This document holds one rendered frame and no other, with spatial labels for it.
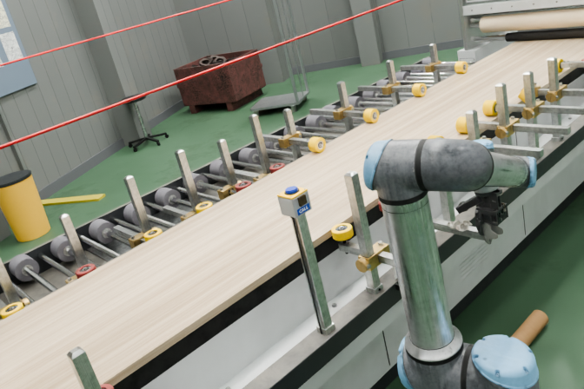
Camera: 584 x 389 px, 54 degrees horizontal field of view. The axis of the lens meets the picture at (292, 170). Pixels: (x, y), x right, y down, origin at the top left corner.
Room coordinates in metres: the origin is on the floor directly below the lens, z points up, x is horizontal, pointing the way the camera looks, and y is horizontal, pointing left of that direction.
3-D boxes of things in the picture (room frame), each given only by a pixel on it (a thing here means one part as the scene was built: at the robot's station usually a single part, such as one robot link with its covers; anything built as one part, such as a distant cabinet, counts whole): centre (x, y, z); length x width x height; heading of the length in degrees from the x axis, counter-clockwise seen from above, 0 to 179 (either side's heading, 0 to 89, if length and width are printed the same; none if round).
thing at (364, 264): (1.79, -0.21, 0.83); 0.13 x 0.06 x 0.05; 128
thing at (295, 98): (7.58, -0.07, 0.98); 0.73 x 0.61 x 1.96; 66
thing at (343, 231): (1.92, -0.13, 0.85); 0.08 x 0.08 x 0.11
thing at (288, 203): (1.62, 0.02, 1.18); 0.07 x 0.07 x 0.08; 38
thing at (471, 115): (2.24, -0.78, 0.89); 0.03 x 0.03 x 0.48; 38
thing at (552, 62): (2.70, -1.37, 0.90); 0.03 x 0.03 x 0.48; 38
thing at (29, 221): (5.11, 2.53, 0.30); 0.37 x 0.37 x 0.59
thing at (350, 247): (1.76, -0.25, 0.82); 0.43 x 0.03 x 0.04; 38
